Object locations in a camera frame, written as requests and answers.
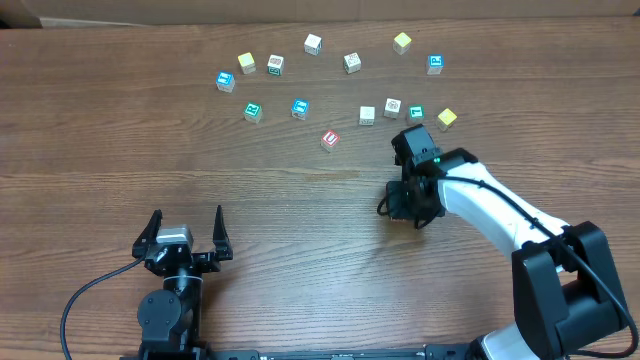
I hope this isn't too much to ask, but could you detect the white patterned block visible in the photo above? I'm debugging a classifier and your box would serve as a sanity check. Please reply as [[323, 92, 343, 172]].
[[383, 98, 401, 119]]

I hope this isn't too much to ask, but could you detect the blue block centre left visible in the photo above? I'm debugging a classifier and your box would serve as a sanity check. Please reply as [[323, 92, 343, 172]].
[[291, 98, 310, 120]]

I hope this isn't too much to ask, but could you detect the blue P block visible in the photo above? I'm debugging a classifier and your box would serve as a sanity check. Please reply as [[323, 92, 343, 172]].
[[427, 54, 444, 75]]

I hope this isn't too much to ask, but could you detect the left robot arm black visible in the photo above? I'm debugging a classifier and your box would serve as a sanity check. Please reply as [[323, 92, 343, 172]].
[[132, 207, 233, 359]]

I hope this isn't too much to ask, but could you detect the yellow block top left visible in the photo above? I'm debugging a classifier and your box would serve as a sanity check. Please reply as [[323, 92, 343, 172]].
[[237, 52, 256, 74]]

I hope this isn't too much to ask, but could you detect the white block green side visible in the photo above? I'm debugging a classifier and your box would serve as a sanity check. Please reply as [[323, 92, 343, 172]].
[[267, 54, 285, 76]]

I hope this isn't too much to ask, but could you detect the blue block far left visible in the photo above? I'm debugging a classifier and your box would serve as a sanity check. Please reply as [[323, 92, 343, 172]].
[[215, 71, 236, 93]]

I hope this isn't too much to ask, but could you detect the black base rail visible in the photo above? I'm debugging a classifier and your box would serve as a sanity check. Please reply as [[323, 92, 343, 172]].
[[121, 344, 483, 360]]

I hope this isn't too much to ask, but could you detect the white block red C side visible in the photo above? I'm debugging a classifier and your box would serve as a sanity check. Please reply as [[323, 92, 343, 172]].
[[343, 52, 362, 74]]

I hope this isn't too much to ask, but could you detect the plain white block centre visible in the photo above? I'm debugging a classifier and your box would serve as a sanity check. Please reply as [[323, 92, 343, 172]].
[[359, 106, 376, 126]]

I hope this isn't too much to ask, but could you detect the red U block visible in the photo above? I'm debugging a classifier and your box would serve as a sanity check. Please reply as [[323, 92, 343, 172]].
[[320, 129, 341, 152]]

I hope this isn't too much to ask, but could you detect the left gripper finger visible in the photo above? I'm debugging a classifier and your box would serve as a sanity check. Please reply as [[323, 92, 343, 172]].
[[212, 205, 233, 261], [132, 209, 163, 259]]

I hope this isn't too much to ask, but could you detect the yellow 8 block top right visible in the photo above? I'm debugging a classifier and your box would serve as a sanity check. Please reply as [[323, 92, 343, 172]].
[[393, 32, 412, 55]]

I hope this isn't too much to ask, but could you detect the green T block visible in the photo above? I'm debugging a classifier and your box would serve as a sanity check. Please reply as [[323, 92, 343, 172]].
[[406, 104, 425, 126]]

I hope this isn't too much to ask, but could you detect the green R block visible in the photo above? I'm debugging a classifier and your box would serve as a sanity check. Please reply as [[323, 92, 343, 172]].
[[243, 102, 263, 124]]

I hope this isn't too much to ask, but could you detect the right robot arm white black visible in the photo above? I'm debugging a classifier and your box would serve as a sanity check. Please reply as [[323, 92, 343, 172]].
[[377, 125, 639, 359]]

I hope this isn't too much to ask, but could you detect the white block top centre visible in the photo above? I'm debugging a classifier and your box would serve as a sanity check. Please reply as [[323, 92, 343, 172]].
[[304, 34, 322, 56]]

